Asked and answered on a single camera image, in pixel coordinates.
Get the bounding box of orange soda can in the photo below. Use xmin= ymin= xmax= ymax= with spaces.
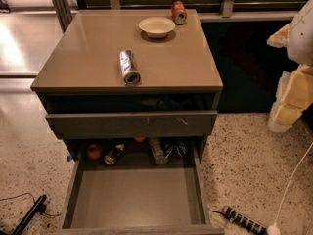
xmin=171 ymin=1 xmax=187 ymax=24

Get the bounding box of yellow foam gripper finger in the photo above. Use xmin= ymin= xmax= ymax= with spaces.
xmin=267 ymin=23 xmax=291 ymax=48
xmin=268 ymin=65 xmax=313 ymax=133

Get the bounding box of white paper bowl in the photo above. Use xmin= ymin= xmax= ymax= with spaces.
xmin=139 ymin=17 xmax=175 ymax=39

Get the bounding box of black power strip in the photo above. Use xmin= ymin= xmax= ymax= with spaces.
xmin=222 ymin=206 xmax=267 ymax=235

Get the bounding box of grey drawer cabinet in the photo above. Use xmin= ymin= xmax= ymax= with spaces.
xmin=31 ymin=10 xmax=223 ymax=155

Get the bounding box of red apple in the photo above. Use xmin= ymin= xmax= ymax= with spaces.
xmin=86 ymin=143 xmax=102 ymax=161

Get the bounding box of silver blue redbull can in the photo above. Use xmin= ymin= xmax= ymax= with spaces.
xmin=119 ymin=49 xmax=141 ymax=85

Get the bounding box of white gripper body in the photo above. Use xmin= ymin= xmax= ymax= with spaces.
xmin=287 ymin=0 xmax=313 ymax=65

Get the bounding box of small orange fruit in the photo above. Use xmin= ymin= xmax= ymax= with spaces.
xmin=134 ymin=137 xmax=146 ymax=143

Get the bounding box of dark can in drawer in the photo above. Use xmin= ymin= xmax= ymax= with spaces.
xmin=103 ymin=144 xmax=125 ymax=165

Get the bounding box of grey open lower drawer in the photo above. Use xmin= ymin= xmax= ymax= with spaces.
xmin=55 ymin=150 xmax=224 ymax=235

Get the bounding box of black bar tool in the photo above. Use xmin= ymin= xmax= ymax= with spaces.
xmin=11 ymin=194 xmax=47 ymax=235

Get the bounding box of thin black cable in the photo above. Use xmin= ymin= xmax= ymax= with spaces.
xmin=0 ymin=192 xmax=63 ymax=218

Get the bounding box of grey upper drawer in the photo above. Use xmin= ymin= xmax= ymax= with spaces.
xmin=46 ymin=111 xmax=217 ymax=139

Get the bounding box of white cable with plug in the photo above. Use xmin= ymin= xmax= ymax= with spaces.
xmin=266 ymin=141 xmax=313 ymax=235

